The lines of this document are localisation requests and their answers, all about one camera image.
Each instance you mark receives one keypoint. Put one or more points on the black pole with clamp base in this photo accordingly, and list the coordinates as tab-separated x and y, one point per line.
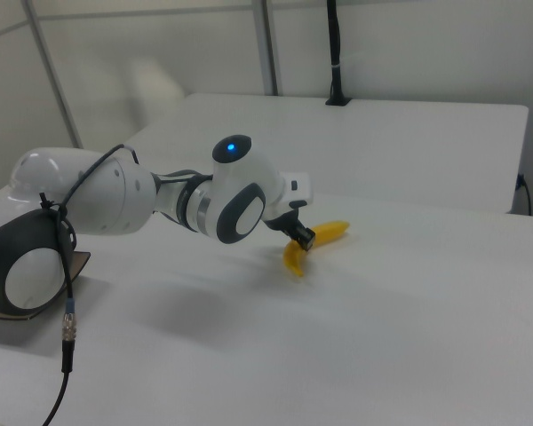
336	53

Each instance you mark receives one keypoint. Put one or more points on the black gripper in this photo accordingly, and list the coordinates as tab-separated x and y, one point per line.
286	219

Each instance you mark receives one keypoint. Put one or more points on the yellow banana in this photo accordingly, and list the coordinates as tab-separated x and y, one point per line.
331	231

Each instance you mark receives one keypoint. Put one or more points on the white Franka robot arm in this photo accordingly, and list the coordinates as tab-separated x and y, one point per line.
115	199

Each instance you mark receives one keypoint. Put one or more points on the dark brown square ceramic plate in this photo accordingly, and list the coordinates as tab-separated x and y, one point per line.
81	262

